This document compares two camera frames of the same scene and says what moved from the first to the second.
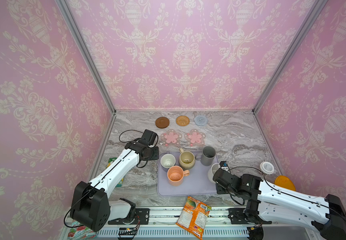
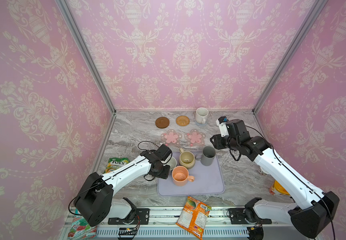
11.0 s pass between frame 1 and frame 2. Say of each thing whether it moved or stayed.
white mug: moved
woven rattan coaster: stayed
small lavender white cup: stayed
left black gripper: moved
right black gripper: moved
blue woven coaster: stayed
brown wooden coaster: stayed
